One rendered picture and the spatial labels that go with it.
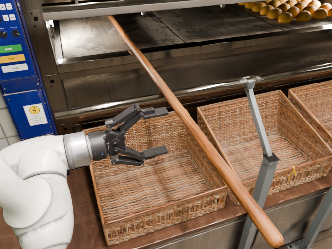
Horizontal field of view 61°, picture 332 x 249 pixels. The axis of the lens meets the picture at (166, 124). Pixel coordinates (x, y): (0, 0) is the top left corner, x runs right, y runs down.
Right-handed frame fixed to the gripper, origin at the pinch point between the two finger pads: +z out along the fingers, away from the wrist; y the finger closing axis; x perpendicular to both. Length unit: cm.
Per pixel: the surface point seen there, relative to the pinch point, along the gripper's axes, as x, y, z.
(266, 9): -92, -4, 100
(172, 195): -24, 60, 13
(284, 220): -4, 80, 70
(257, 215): 33.5, -1.6, 7.8
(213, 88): -21.0, 2.1, 27.4
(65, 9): -45, -24, -19
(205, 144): 11.0, -1.8, 7.7
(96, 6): -45, -24, -8
